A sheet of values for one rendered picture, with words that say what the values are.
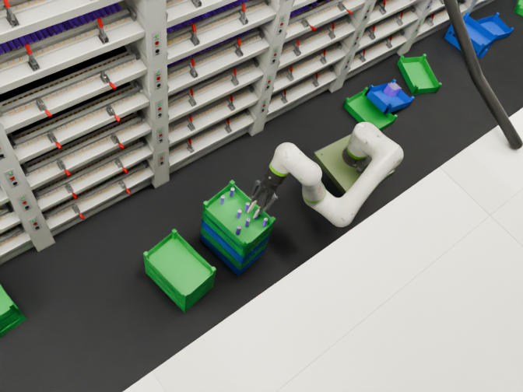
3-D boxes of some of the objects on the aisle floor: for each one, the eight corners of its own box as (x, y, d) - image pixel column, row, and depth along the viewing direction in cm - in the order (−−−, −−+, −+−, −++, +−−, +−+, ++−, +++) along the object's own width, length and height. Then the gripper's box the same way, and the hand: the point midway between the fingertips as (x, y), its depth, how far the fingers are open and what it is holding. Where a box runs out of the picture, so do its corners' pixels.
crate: (437, 92, 367) (442, 84, 361) (412, 94, 362) (416, 86, 356) (421, 61, 382) (426, 54, 375) (396, 63, 377) (401, 55, 370)
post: (263, 130, 327) (341, -204, 173) (251, 136, 323) (320, -200, 169) (243, 109, 334) (303, -230, 180) (232, 115, 330) (282, -226, 176)
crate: (393, 124, 346) (398, 116, 339) (373, 136, 337) (377, 128, 331) (363, 94, 356) (366, 86, 349) (342, 106, 347) (345, 98, 341)
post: (169, 180, 298) (163, -167, 144) (155, 188, 294) (133, -160, 140) (150, 156, 305) (125, -199, 151) (136, 164, 301) (96, -195, 147)
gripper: (290, 187, 234) (268, 222, 248) (265, 165, 238) (243, 201, 252) (282, 192, 228) (259, 228, 242) (255, 169, 232) (235, 206, 246)
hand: (254, 209), depth 245 cm, fingers open, 3 cm apart
